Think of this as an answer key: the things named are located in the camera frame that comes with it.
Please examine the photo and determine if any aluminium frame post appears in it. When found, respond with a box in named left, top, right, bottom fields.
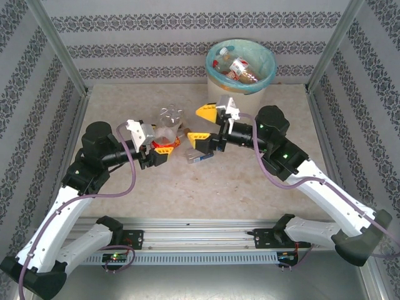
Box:
left=306, top=0, right=366, bottom=93
left=24, top=0, right=93, bottom=96

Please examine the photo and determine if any black right mount plate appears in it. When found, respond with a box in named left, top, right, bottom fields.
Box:
left=251, top=227, right=312, bottom=250

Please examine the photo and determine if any white slotted cable duct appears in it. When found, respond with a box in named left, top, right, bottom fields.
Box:
left=59, top=251, right=279, bottom=266

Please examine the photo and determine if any brown drink plastic bottle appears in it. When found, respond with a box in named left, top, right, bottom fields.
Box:
left=178, top=120, right=194, bottom=137

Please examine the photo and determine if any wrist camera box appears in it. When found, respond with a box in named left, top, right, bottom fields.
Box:
left=216, top=96, right=241, bottom=122
left=126, top=119, right=156, bottom=147

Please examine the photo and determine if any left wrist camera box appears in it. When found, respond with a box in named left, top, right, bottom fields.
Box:
left=126, top=119, right=156, bottom=147

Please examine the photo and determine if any clear bottle white red label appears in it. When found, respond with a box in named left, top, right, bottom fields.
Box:
left=217, top=47, right=251, bottom=76

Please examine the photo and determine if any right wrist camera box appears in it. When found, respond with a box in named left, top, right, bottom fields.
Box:
left=216, top=96, right=241, bottom=122

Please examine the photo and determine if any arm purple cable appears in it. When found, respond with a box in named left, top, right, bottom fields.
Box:
left=239, top=112, right=400, bottom=269
left=17, top=121, right=137, bottom=300

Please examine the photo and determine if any black left mount plate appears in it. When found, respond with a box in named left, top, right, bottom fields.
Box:
left=87, top=229, right=144, bottom=251

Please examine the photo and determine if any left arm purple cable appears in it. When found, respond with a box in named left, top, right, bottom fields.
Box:
left=17, top=121, right=137, bottom=300

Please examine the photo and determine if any clear bottle blue cap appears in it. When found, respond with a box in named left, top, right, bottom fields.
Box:
left=183, top=146, right=217, bottom=165

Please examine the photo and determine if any aluminium side rail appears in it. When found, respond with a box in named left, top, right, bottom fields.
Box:
left=306, top=89, right=357, bottom=224
left=42, top=89, right=91, bottom=228

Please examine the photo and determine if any orange juice plastic bottle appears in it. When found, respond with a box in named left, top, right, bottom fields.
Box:
left=242, top=69, right=262, bottom=84

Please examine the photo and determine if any black mount plate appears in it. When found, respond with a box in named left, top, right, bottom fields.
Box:
left=87, top=229, right=144, bottom=251
left=251, top=227, right=312, bottom=250

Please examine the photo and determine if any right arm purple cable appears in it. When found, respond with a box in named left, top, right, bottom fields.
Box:
left=239, top=112, right=400, bottom=269

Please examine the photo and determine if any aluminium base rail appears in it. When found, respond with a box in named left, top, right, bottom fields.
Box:
left=29, top=217, right=373, bottom=251

